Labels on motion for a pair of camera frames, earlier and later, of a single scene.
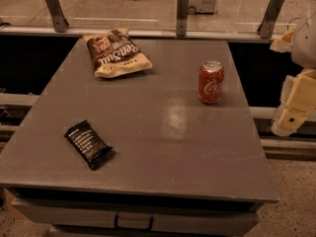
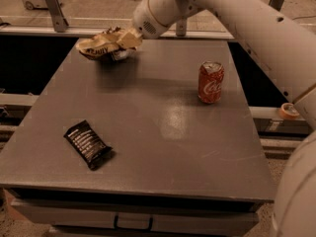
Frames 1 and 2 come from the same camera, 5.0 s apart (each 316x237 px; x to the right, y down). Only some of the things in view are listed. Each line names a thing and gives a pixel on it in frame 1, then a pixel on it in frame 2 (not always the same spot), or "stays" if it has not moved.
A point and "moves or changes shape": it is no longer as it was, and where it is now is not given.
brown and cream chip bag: [114, 53] moves or changes shape
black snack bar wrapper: [87, 143] stays
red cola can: [210, 81] stays
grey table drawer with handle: [136, 218] stays
